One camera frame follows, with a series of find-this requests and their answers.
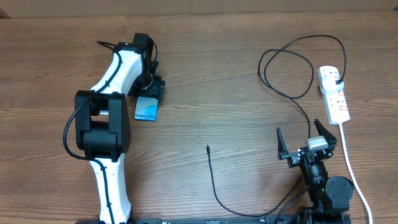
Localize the blue Galaxy smartphone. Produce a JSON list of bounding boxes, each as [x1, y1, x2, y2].
[[134, 96, 159, 122]]

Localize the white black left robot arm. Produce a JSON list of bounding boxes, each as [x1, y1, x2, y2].
[[63, 33, 165, 223]]

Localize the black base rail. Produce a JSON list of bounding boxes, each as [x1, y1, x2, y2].
[[75, 215, 352, 224]]

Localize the black charger cable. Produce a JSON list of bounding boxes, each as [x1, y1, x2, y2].
[[206, 34, 348, 218]]

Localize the white charger plug adapter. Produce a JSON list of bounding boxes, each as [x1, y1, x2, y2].
[[320, 77, 345, 94]]

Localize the white power strip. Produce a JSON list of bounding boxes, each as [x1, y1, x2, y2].
[[317, 66, 350, 125]]

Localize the white power strip cord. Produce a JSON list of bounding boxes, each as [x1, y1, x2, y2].
[[338, 123, 374, 224]]

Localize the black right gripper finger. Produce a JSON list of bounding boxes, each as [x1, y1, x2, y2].
[[314, 119, 338, 148], [277, 128, 289, 155]]

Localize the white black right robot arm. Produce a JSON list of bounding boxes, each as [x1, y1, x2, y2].
[[274, 119, 354, 224]]

